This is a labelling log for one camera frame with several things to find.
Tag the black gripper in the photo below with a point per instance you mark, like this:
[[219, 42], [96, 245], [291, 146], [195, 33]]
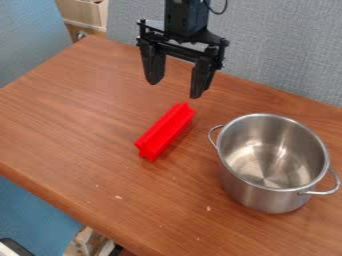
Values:
[[182, 36]]

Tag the red plastic block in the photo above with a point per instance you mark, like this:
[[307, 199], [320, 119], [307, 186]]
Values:
[[166, 129]]

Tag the stainless steel pot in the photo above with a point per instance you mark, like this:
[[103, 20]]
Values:
[[272, 162]]

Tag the dark object bottom corner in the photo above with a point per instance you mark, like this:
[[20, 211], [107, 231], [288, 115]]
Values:
[[9, 248]]

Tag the light wooden furniture piece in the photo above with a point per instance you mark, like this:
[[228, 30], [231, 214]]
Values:
[[84, 17]]

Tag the wooden frame under table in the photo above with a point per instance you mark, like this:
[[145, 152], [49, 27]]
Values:
[[88, 243]]

